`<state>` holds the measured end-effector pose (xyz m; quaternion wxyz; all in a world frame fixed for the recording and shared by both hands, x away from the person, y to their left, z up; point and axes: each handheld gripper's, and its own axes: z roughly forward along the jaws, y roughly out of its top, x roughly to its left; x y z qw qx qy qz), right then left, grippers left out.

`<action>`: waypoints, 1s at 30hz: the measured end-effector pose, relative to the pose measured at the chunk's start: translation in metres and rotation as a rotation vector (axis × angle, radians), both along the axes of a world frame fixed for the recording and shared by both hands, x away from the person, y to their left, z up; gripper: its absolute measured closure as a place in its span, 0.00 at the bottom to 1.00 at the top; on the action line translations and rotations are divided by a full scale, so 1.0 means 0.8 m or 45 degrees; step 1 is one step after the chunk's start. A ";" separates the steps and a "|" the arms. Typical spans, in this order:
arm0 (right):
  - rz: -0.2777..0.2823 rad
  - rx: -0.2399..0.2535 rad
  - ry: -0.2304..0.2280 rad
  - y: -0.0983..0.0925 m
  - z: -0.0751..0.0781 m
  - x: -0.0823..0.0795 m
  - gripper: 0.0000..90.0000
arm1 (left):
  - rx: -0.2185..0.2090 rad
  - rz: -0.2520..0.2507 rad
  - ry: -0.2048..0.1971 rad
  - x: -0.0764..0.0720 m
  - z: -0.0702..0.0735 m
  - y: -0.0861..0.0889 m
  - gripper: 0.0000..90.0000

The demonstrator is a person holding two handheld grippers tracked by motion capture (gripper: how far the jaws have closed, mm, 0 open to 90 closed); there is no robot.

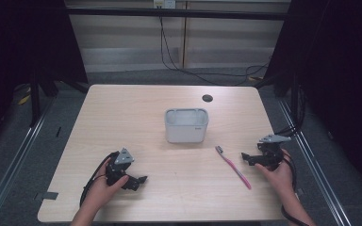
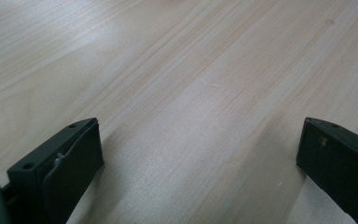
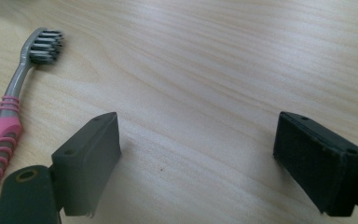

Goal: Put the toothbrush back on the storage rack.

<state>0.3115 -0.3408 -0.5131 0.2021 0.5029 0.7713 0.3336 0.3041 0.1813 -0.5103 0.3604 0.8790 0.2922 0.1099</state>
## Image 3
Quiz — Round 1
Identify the red-handled ladle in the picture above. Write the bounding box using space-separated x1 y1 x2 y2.
0 26 65 206

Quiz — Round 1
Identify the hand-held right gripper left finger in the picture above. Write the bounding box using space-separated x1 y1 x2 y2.
51 111 122 217

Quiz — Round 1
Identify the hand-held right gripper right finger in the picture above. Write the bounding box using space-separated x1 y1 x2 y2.
272 111 358 217

